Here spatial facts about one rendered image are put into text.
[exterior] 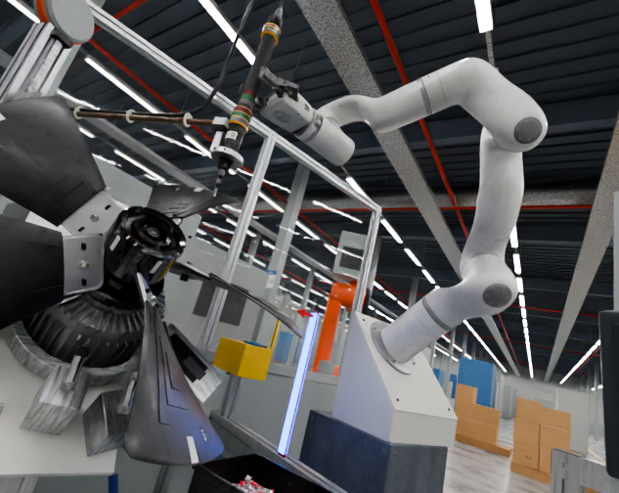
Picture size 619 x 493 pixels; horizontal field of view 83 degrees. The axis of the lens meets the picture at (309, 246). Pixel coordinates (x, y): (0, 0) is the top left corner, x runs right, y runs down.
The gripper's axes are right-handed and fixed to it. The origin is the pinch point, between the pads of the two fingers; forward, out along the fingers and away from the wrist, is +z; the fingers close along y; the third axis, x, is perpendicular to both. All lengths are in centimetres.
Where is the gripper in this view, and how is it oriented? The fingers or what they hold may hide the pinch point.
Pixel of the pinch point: (253, 83)
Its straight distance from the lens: 89.9
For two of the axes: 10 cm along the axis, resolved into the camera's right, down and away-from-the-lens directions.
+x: 2.4, -9.3, 2.8
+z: -7.2, -3.6, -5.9
